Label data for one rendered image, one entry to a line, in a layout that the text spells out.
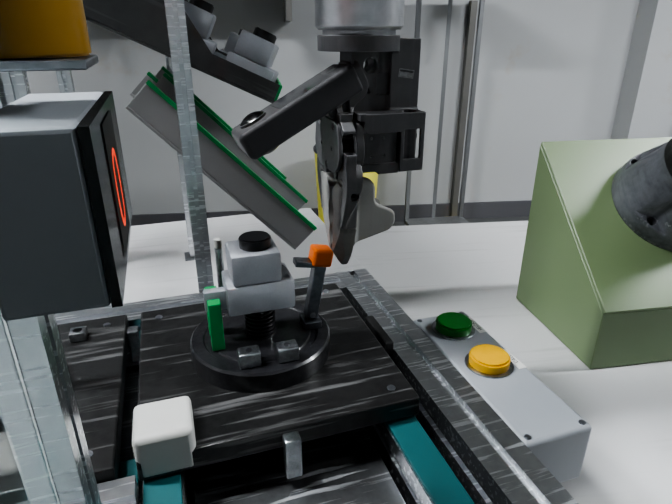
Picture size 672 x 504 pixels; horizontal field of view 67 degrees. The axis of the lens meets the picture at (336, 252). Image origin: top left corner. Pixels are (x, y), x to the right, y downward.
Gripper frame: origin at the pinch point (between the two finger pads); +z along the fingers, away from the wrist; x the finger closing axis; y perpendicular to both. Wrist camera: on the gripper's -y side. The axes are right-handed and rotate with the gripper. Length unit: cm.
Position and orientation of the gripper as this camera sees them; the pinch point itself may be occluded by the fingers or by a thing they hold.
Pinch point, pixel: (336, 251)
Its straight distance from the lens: 51.1
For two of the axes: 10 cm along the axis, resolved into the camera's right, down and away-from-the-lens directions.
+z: 0.0, 9.2, 4.0
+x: -3.1, -3.8, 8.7
